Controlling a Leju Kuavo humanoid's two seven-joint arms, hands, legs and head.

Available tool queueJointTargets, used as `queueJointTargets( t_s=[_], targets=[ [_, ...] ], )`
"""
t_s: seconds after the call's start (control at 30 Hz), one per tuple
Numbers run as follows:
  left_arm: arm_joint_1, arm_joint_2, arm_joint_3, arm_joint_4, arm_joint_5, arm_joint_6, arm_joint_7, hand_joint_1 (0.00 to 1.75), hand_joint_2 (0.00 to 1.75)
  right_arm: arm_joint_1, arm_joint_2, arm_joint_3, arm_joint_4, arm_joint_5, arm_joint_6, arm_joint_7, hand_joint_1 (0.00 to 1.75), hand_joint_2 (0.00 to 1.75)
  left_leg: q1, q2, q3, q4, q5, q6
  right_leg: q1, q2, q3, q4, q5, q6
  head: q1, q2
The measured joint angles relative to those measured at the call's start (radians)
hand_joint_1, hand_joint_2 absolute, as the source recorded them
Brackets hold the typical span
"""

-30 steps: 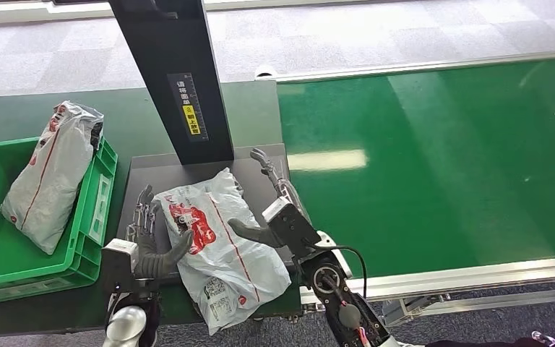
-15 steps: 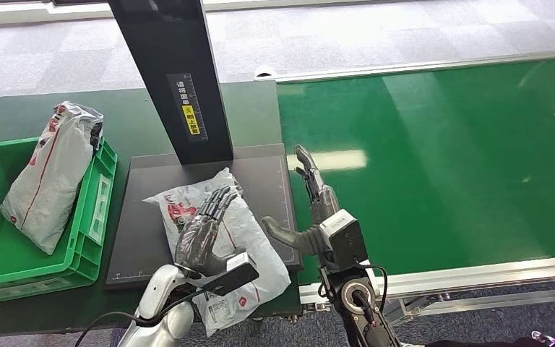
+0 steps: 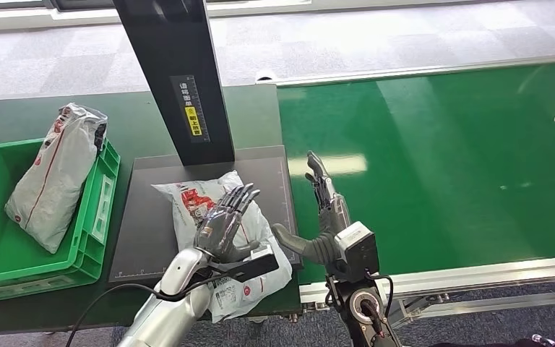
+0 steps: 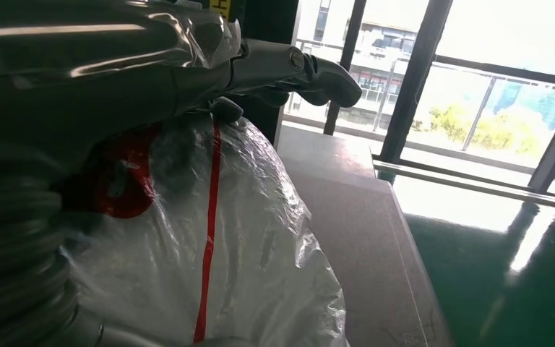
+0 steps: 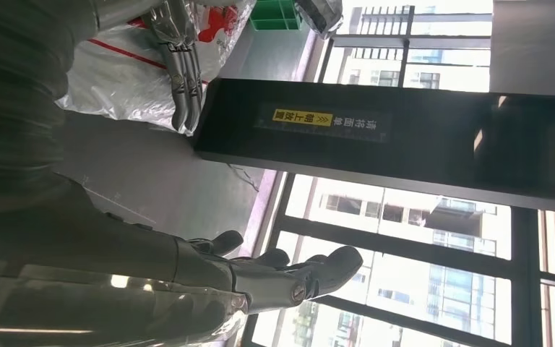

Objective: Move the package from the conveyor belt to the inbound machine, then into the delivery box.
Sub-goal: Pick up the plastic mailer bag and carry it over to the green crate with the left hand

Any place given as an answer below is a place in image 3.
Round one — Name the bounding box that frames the dark green table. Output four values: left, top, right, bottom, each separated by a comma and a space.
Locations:
0, 83, 304, 337

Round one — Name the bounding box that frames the metal bracket under conveyor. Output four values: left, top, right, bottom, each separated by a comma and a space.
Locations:
391, 292, 452, 330

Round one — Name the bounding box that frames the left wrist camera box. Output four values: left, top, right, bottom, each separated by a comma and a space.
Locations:
210, 242, 281, 285

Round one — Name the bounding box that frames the green plastic bin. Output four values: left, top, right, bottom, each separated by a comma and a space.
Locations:
0, 137, 122, 306

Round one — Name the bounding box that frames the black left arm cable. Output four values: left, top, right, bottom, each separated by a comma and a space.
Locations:
64, 270, 233, 347

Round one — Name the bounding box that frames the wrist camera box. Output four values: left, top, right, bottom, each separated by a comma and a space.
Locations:
210, 242, 281, 285
332, 220, 382, 284

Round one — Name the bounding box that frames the green conveyor belt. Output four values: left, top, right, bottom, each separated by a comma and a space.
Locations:
277, 61, 555, 286

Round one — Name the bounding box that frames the grey package with red stripe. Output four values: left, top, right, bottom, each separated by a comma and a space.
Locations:
4, 102, 109, 255

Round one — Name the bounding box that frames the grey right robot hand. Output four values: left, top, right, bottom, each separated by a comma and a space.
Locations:
270, 150, 353, 267

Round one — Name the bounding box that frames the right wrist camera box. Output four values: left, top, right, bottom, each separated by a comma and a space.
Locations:
332, 220, 382, 284

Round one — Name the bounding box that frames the white baseboard rail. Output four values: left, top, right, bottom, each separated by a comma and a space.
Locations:
0, 0, 455, 33

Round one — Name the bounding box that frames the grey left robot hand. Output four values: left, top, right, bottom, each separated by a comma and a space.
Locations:
193, 182, 262, 265

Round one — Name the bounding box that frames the black inbound scanner machine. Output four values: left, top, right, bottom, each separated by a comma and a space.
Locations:
108, 0, 304, 285

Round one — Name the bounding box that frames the white package with red print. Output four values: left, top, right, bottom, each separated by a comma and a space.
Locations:
151, 170, 294, 325

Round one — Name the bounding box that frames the aluminium conveyor frame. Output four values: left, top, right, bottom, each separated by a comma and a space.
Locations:
255, 52, 555, 321

